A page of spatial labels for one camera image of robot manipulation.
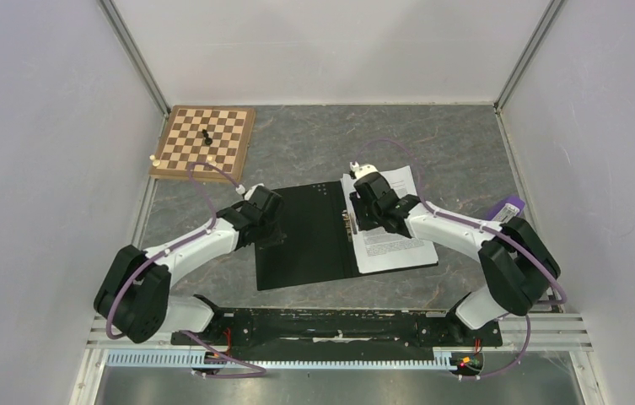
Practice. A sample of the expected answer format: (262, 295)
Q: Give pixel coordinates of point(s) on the black chess pawn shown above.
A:
(206, 137)

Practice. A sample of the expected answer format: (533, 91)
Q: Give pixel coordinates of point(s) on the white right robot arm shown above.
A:
(517, 266)

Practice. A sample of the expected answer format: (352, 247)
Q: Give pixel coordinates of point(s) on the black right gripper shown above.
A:
(363, 223)

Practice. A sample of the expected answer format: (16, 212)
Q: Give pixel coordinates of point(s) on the light blue cable duct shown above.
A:
(199, 359)

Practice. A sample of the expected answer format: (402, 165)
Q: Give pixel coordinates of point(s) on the wooden chessboard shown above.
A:
(217, 138)

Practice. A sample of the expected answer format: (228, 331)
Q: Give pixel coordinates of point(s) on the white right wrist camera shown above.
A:
(358, 171)

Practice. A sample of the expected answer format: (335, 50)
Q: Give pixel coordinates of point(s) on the blue folder with black inside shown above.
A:
(317, 247)

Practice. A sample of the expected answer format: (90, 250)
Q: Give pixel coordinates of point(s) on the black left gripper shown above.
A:
(275, 238)

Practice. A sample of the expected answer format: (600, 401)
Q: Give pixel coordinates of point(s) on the white chess pawn left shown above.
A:
(154, 161)

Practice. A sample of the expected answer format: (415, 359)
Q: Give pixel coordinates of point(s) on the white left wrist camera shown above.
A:
(247, 192)

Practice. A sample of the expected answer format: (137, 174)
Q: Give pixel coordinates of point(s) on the printed paper sheet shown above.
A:
(375, 249)

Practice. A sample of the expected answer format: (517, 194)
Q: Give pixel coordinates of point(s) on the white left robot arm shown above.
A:
(134, 297)

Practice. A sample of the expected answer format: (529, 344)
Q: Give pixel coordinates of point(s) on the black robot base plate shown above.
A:
(312, 334)

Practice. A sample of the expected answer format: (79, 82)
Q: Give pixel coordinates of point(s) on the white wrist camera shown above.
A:
(247, 192)
(358, 171)

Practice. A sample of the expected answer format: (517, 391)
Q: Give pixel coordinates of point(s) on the purple metronome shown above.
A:
(508, 208)

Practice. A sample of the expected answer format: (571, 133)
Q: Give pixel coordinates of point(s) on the aluminium frame rail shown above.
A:
(551, 333)

